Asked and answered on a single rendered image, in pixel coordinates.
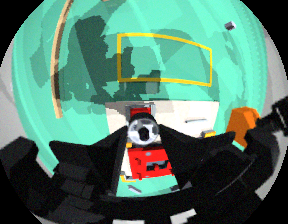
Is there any yellow rectangular outline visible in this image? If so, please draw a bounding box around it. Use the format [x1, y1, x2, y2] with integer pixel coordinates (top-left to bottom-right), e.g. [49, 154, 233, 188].
[116, 32, 213, 87]

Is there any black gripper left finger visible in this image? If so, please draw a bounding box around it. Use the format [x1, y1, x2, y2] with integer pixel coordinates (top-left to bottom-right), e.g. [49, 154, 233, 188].
[48, 124, 128, 197]

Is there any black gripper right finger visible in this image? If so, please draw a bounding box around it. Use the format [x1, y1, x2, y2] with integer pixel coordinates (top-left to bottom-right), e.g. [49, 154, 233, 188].
[159, 123, 236, 190]

